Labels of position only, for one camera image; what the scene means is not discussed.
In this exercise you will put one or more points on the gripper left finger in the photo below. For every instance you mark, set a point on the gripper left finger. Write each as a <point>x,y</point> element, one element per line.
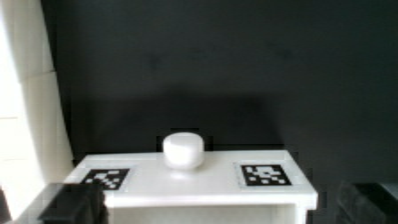
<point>77,206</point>

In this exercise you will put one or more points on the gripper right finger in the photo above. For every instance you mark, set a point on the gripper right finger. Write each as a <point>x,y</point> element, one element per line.
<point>366,203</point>

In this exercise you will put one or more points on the white drawer tray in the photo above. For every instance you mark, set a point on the white drawer tray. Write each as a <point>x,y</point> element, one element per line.
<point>244,189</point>

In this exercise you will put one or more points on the white U-shaped table fence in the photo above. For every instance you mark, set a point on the white U-shaped table fence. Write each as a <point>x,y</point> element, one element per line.
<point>34,144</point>

